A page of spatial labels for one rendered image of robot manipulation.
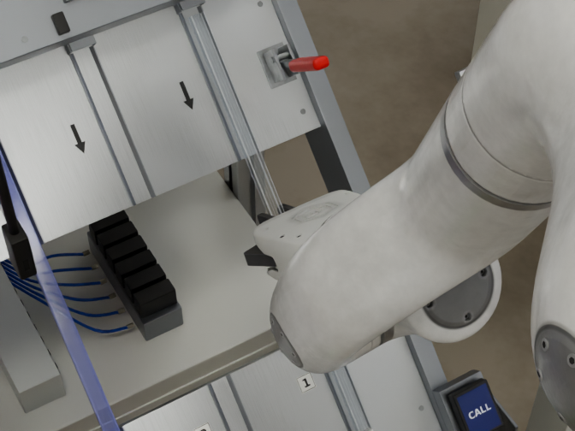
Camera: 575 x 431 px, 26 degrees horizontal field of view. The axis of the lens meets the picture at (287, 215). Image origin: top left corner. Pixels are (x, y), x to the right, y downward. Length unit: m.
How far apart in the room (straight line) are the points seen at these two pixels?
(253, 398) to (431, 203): 0.48
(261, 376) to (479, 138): 0.57
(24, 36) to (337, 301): 0.40
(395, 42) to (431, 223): 1.98
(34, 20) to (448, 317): 0.44
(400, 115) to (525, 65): 1.99
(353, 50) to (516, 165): 2.07
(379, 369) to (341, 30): 1.61
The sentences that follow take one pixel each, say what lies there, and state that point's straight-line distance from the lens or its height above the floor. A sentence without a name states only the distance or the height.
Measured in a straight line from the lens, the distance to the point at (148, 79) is 1.16.
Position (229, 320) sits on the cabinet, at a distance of 1.49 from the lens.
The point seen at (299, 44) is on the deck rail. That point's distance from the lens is 1.20.
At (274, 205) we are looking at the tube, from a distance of 1.17.
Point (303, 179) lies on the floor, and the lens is 2.45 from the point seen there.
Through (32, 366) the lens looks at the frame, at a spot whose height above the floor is 0.66.
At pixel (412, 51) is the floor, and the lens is 2.72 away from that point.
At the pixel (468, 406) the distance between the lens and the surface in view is 1.22.
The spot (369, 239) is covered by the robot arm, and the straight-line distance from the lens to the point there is 0.81.
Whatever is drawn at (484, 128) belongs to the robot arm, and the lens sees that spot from 0.65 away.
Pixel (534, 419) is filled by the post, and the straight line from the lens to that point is 1.66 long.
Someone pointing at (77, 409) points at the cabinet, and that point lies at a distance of 1.44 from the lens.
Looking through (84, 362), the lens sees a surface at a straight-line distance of 1.13.
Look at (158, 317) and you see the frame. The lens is 1.45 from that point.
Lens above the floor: 1.84
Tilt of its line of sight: 50 degrees down
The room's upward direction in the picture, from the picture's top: straight up
